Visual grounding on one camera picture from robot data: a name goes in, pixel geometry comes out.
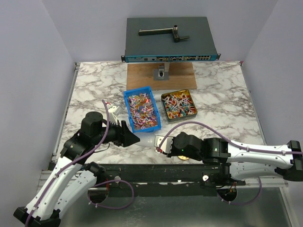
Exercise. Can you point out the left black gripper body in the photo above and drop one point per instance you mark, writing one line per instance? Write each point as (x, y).
(114, 134)

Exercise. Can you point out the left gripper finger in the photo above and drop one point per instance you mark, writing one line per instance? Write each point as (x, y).
(129, 139)
(125, 132)

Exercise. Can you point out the gold jar lid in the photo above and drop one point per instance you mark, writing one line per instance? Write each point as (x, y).
(183, 158)

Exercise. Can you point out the blue plastic candy bin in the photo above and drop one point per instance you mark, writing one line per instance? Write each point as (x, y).
(142, 110)

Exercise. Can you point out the square tin of lollipops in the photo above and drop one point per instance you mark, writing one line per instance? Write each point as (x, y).
(178, 106)

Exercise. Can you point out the clear plastic scoop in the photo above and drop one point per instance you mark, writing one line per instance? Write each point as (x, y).
(158, 140)

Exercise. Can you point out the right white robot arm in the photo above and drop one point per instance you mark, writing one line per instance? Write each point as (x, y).
(239, 161)

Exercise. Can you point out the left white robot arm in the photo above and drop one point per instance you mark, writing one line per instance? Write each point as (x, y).
(71, 165)

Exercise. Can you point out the grey metal stand base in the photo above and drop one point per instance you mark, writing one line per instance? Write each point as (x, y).
(162, 72)

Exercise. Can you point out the wooden board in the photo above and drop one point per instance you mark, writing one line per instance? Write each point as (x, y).
(181, 76)

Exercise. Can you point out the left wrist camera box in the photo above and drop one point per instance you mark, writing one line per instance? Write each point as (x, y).
(114, 111)

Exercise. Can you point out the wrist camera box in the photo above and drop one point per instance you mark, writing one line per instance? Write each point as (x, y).
(114, 111)
(166, 146)

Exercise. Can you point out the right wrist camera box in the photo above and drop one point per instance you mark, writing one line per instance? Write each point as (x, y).
(166, 146)

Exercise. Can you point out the black front mounting rail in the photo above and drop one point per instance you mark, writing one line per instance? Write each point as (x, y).
(146, 180)

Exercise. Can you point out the grey network switch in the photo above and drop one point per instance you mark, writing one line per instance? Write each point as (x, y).
(161, 48)

